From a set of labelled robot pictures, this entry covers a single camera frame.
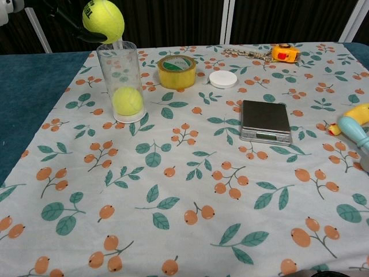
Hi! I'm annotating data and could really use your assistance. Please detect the yellow packing tape roll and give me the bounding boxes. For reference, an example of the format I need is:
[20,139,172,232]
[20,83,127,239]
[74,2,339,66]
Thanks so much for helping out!
[157,55,198,89]

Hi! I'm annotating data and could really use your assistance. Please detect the braided beige rope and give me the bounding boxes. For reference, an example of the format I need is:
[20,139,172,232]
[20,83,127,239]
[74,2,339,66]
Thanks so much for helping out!
[224,48,274,62]

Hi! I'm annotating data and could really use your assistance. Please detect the yellow printed tennis ball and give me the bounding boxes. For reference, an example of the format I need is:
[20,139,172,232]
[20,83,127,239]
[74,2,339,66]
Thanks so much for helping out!
[82,0,126,45]

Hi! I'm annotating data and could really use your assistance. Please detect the yellow tape measure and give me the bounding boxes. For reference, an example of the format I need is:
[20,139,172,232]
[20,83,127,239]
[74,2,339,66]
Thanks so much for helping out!
[271,43,301,64]

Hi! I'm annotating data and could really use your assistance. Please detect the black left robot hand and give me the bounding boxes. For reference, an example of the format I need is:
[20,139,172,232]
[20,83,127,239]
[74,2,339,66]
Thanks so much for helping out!
[56,6,108,44]

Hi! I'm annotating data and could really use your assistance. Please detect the floral orange berry tablecloth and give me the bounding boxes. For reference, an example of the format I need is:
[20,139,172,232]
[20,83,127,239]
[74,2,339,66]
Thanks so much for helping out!
[0,42,369,277]

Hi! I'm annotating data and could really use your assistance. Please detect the plain yellow tennis ball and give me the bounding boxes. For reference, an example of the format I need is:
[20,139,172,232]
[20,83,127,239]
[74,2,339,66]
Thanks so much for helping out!
[112,87,145,117]

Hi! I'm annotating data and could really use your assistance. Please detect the white round plastic lid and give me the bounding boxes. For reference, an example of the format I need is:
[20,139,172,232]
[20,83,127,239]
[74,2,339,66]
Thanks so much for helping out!
[208,70,239,88]

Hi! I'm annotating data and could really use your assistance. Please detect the transparent cylindrical tube container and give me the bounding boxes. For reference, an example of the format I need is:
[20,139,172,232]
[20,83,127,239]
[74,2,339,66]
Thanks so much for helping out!
[96,40,148,124]

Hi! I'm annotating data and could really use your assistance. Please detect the silver digital pocket scale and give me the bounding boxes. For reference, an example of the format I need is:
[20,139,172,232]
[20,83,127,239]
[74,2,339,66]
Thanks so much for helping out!
[239,99,293,146]

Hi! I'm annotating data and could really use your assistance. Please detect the yellow toy banana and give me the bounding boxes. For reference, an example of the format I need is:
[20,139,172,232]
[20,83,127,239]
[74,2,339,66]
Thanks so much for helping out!
[326,103,369,137]

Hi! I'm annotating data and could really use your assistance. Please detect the light blue handled tool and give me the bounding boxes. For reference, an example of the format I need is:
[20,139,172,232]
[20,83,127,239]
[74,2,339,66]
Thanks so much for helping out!
[337,115,369,174]

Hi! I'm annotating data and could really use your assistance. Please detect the white metal frame bar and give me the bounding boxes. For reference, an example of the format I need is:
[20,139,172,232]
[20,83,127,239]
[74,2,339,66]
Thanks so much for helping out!
[220,0,238,45]
[24,6,53,54]
[338,13,369,43]

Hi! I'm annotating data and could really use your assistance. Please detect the black pleated curtain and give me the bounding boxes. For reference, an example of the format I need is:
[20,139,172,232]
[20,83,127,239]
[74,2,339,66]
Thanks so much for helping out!
[0,0,369,55]

